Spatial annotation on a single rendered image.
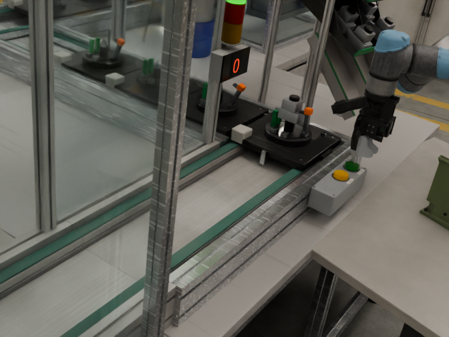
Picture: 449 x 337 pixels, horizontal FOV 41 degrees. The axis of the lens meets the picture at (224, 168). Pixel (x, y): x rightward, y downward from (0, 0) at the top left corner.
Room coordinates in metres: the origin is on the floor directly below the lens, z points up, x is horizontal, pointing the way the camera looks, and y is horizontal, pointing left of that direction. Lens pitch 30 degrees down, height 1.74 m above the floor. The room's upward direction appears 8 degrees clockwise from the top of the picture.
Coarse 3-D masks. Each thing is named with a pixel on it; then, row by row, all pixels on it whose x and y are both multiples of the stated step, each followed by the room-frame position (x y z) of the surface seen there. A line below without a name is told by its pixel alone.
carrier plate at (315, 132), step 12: (264, 120) 1.68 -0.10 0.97; (252, 132) 1.59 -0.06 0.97; (312, 132) 1.64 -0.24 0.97; (252, 144) 1.52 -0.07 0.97; (264, 144) 1.52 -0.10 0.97; (276, 144) 1.53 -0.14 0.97; (312, 144) 1.56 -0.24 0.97; (324, 144) 1.58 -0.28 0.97; (336, 144) 1.61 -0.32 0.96; (276, 156) 1.48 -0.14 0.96; (288, 156) 1.47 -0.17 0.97; (300, 156) 1.48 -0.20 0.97; (312, 156) 1.49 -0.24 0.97; (300, 168) 1.44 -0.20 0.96
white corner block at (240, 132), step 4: (240, 124) 1.59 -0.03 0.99; (232, 128) 1.56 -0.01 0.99; (236, 128) 1.56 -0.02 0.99; (240, 128) 1.56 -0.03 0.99; (244, 128) 1.56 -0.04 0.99; (248, 128) 1.57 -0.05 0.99; (232, 132) 1.55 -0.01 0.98; (236, 132) 1.55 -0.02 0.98; (240, 132) 1.54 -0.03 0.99; (244, 132) 1.54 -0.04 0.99; (248, 132) 1.55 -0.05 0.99; (232, 136) 1.55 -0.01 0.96; (236, 136) 1.55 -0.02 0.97; (240, 136) 1.54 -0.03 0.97; (244, 136) 1.54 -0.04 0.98; (248, 136) 1.55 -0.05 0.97; (236, 140) 1.55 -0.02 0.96; (240, 140) 1.54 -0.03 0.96
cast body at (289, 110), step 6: (288, 96) 1.62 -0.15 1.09; (294, 96) 1.60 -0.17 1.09; (282, 102) 1.59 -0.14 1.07; (288, 102) 1.58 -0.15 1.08; (294, 102) 1.58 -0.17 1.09; (300, 102) 1.59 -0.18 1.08; (276, 108) 1.62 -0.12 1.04; (282, 108) 1.59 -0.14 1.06; (288, 108) 1.58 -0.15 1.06; (294, 108) 1.57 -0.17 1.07; (300, 108) 1.60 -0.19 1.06; (282, 114) 1.59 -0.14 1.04; (288, 114) 1.58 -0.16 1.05; (294, 114) 1.57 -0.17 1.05; (300, 114) 1.57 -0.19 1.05; (288, 120) 1.58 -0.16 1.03; (294, 120) 1.57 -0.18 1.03; (300, 120) 1.58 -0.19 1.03
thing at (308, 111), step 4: (308, 108) 1.57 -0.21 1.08; (312, 108) 1.57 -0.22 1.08; (300, 112) 1.58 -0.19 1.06; (304, 112) 1.57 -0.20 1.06; (308, 112) 1.56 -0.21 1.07; (312, 112) 1.57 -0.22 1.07; (308, 116) 1.56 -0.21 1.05; (304, 120) 1.57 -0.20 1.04; (308, 120) 1.57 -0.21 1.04; (304, 124) 1.57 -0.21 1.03; (308, 124) 1.57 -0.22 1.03; (304, 128) 1.57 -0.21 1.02; (308, 128) 1.57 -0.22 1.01; (304, 132) 1.56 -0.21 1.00
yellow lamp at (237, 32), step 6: (222, 24) 1.49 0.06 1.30; (228, 24) 1.47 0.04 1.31; (234, 24) 1.48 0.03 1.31; (240, 24) 1.48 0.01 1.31; (222, 30) 1.48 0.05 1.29; (228, 30) 1.47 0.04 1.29; (234, 30) 1.47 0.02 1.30; (240, 30) 1.48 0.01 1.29; (222, 36) 1.48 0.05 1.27; (228, 36) 1.47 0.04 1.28; (234, 36) 1.47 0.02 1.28; (240, 36) 1.49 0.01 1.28; (228, 42) 1.47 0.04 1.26; (234, 42) 1.47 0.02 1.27
